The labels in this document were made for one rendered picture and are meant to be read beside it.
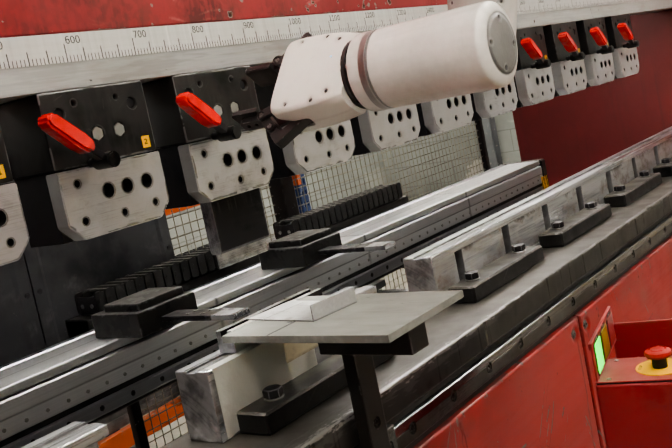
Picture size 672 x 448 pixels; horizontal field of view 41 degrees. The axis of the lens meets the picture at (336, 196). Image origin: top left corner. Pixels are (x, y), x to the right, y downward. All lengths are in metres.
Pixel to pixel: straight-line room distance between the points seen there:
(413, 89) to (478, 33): 0.09
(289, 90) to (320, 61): 0.05
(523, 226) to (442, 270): 0.35
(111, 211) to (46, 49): 0.19
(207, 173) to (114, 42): 0.20
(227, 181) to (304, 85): 0.26
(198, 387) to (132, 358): 0.26
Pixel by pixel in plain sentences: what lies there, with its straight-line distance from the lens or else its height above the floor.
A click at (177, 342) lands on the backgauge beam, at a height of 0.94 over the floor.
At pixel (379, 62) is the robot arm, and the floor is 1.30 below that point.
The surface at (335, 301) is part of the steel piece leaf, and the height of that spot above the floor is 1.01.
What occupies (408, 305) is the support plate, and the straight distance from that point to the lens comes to 1.15.
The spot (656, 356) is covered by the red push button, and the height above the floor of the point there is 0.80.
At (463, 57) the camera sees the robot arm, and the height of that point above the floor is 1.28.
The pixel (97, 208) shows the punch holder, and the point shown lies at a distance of 1.05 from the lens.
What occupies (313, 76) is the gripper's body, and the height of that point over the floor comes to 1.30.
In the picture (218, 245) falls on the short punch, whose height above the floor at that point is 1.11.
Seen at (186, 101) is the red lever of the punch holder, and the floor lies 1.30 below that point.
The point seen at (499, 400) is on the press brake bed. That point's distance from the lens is 1.54.
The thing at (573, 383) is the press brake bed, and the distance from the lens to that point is 1.81.
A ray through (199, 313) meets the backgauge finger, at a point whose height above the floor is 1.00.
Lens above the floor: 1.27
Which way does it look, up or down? 6 degrees down
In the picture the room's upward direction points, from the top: 12 degrees counter-clockwise
